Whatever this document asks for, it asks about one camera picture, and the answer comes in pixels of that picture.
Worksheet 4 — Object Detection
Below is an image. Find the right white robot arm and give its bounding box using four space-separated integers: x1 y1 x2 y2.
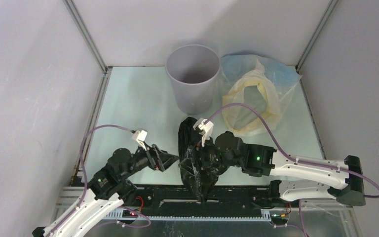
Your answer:
195 131 366 206

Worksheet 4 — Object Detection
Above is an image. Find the grey slotted cable duct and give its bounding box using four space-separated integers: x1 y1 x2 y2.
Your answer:
104 209 271 222

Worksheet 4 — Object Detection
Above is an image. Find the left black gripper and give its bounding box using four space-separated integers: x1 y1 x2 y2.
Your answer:
120 140 179 180

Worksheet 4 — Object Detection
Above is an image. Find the left aluminium frame post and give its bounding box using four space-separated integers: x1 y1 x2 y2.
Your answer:
62 0 109 73

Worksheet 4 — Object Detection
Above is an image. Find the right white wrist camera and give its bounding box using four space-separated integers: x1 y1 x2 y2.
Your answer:
193 118 214 147

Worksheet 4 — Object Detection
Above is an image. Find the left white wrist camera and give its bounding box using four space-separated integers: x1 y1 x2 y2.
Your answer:
132 128 148 151

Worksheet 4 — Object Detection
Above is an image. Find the black plastic trash bag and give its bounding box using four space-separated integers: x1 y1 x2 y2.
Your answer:
178 117 229 203

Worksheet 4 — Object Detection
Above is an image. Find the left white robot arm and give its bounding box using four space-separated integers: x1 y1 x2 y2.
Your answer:
32 144 179 237

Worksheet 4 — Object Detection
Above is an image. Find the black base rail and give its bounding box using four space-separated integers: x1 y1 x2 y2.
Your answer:
126 185 288 217

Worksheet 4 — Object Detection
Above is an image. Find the yellow translucent trash bag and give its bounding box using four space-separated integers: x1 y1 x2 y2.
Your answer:
221 61 282 136

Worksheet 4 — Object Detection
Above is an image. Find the aluminium frame post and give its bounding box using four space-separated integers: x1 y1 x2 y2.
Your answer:
295 0 340 73
62 0 109 73

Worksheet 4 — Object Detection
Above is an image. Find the right aluminium frame post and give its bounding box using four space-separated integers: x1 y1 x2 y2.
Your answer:
295 0 340 73

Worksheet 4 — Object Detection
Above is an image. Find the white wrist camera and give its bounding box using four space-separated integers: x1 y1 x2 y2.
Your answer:
193 118 214 147
132 128 148 151

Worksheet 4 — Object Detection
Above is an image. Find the grey plastic trash bin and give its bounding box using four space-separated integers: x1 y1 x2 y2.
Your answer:
165 44 221 115

